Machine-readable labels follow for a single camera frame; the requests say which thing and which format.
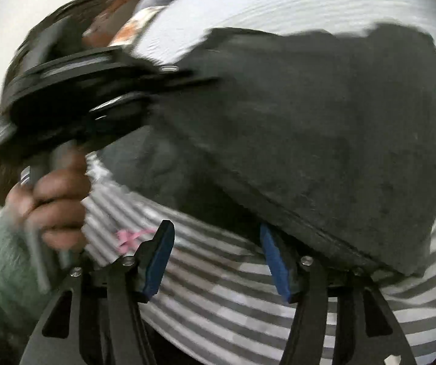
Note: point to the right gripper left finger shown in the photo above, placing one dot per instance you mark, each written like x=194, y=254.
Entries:
x=94, y=316

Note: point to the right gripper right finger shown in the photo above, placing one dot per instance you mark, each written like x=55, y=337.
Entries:
x=367, y=332

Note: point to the dark grey denim pants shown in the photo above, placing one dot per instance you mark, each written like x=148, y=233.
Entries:
x=328, y=138

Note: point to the green sleeve forearm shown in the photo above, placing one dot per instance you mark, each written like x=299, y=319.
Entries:
x=21, y=300

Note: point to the left hand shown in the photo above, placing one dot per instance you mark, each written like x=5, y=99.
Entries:
x=53, y=207

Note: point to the pink ribbon tag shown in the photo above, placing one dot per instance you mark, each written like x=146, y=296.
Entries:
x=129, y=241

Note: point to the floral white orange pillow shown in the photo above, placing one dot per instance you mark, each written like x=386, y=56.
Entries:
x=135, y=26

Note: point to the grey white striped bed sheet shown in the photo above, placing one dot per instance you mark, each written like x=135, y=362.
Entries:
x=217, y=303

